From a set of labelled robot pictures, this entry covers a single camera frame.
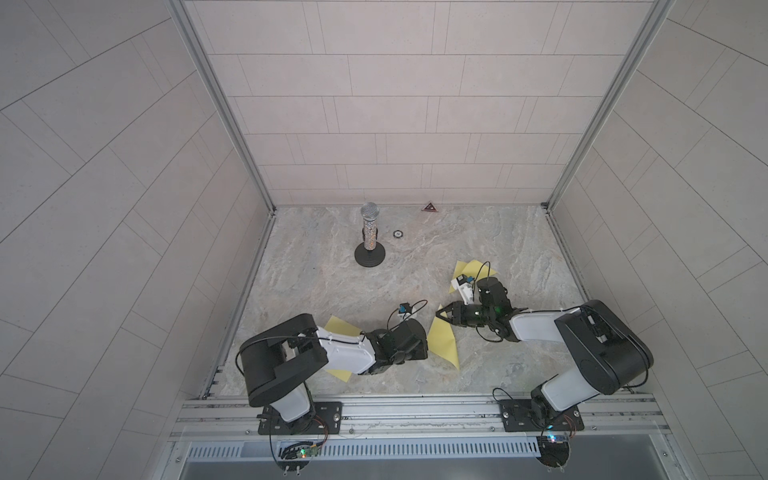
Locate aluminium rail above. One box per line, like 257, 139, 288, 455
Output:
167, 392, 671, 441

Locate metal corner profile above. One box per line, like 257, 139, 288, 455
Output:
167, 0, 277, 218
541, 0, 675, 214

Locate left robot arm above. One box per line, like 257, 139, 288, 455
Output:
235, 313, 428, 426

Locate left circuit board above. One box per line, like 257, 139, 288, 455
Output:
277, 441, 317, 476

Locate metal corner profile right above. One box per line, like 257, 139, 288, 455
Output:
541, 0, 675, 214

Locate metal corner profile left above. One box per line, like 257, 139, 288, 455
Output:
167, 0, 277, 218

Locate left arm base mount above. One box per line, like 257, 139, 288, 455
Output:
258, 401, 344, 436

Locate circuit board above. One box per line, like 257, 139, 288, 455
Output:
277, 441, 317, 476
536, 433, 571, 470

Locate vent grille strip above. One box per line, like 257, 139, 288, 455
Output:
187, 437, 539, 462

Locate black round-base stand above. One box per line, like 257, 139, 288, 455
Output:
354, 202, 386, 268

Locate right circuit board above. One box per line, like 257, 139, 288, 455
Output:
536, 433, 571, 470

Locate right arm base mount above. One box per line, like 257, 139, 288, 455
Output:
497, 399, 585, 433

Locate yellow square paper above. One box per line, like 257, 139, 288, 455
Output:
449, 260, 497, 293

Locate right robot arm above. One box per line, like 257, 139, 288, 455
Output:
436, 277, 654, 424

